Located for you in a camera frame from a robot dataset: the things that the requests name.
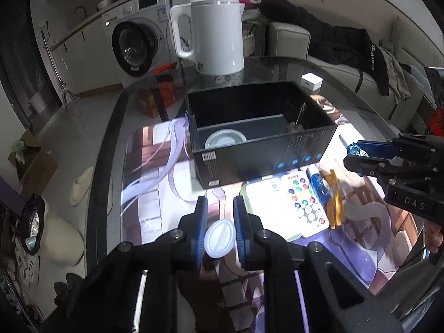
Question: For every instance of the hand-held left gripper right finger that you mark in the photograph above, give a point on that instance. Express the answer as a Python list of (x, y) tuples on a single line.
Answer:
[(239, 230)]

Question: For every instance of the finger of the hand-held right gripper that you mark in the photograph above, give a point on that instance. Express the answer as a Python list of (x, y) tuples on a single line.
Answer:
[(364, 166), (376, 148)]

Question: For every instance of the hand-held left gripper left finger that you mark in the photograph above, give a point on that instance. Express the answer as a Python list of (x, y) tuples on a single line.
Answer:
[(201, 230)]

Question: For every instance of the small translucent round lid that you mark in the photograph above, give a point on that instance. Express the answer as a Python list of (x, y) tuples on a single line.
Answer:
[(219, 239)]

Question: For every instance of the black cardboard box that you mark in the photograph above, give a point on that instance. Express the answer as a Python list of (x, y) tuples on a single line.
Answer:
[(263, 158)]

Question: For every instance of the person's right hand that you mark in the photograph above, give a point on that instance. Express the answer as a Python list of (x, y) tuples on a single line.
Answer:
[(434, 239)]

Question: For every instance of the green and white case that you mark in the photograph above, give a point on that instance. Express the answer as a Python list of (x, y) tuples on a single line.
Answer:
[(263, 196)]

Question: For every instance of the yellow plastic clip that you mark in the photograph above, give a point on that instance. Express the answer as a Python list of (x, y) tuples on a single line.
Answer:
[(334, 203)]

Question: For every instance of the blue plastic bottle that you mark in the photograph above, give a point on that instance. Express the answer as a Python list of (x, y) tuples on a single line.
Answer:
[(317, 185)]

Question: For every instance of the white paint palette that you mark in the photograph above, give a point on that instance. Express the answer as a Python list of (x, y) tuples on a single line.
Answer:
[(305, 201)]

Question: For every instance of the beige cloth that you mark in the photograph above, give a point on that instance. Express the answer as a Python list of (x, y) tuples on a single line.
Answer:
[(395, 73)]

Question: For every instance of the metal clip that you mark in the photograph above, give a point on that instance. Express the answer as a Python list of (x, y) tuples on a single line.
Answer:
[(301, 112)]

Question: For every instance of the clear round plastic container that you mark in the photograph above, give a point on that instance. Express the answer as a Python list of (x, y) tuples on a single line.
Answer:
[(223, 140)]

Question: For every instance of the small white box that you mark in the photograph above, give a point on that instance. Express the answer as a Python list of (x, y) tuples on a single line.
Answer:
[(311, 82)]

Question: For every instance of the black jacket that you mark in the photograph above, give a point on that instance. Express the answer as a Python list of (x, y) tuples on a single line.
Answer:
[(333, 41)]

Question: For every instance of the beige slipper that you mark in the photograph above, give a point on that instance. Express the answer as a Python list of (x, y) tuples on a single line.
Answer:
[(81, 189)]

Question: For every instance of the beige sofa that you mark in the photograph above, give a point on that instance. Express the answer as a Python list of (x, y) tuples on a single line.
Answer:
[(295, 40)]

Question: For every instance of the orange cardboard box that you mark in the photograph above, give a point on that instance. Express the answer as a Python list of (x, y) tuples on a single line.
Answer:
[(156, 93)]

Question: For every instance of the wicker basket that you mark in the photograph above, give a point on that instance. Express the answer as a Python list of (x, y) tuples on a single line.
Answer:
[(249, 41)]

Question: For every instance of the brown cardboard box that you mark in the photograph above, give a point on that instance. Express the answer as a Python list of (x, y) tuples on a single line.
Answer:
[(33, 166)]

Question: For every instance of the white electric kettle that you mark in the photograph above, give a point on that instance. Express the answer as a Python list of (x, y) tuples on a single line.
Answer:
[(216, 38)]

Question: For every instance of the white washing machine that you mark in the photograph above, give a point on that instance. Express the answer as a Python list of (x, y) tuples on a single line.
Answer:
[(138, 38)]

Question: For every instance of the mop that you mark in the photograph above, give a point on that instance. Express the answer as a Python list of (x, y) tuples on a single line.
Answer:
[(55, 71)]

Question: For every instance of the kitchen faucet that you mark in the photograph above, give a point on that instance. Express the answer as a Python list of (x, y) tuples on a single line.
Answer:
[(81, 15)]

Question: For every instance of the white bowl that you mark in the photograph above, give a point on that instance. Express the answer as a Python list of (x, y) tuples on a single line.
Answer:
[(103, 4)]

